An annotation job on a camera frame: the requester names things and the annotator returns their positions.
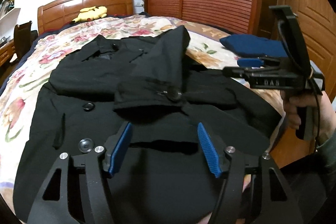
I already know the wooden desk with cabinets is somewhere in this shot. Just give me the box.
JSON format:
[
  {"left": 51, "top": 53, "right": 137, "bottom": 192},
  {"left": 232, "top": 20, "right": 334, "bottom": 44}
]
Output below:
[{"left": 0, "top": 39, "right": 15, "bottom": 67}]

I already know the folded navy blue garment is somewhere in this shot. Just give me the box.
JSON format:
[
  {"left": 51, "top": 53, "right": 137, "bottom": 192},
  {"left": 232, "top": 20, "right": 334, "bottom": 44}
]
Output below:
[{"left": 219, "top": 34, "right": 288, "bottom": 57}]

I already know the grey sleeve forearm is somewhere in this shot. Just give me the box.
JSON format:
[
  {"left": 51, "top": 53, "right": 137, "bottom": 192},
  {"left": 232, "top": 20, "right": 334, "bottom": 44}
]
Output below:
[{"left": 315, "top": 130, "right": 335, "bottom": 173}]

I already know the white wall shelf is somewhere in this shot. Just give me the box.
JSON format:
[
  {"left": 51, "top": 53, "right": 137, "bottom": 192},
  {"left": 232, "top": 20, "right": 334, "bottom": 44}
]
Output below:
[{"left": 1, "top": 0, "right": 21, "bottom": 44}]

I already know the wooden headboard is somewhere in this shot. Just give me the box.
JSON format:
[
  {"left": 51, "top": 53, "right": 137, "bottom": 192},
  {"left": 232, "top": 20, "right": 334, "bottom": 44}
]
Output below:
[{"left": 38, "top": 0, "right": 134, "bottom": 35}]

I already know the yellow Pikachu plush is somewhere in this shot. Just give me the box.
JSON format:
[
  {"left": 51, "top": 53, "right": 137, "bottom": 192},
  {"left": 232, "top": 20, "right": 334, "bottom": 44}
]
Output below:
[{"left": 71, "top": 6, "right": 107, "bottom": 24}]

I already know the wooden room door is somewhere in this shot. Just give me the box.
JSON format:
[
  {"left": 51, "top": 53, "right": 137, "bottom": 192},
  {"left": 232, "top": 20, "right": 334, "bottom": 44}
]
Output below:
[{"left": 277, "top": 0, "right": 336, "bottom": 101}]

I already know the black double-breasted coat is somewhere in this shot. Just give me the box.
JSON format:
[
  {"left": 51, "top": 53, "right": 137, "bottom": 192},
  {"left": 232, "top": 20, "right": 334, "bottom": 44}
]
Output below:
[{"left": 13, "top": 26, "right": 281, "bottom": 223}]

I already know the floral blanket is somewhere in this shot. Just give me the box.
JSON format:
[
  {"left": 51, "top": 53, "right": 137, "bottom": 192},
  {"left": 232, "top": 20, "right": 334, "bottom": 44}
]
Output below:
[{"left": 1, "top": 15, "right": 284, "bottom": 204}]

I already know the person's right hand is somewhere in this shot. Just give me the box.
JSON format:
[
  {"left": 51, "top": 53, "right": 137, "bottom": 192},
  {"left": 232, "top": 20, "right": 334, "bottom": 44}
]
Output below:
[{"left": 280, "top": 90, "right": 333, "bottom": 140}]

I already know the dark wooden chair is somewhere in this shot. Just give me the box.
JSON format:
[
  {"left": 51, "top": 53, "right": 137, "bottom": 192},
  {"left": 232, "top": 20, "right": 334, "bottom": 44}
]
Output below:
[{"left": 14, "top": 21, "right": 38, "bottom": 61}]

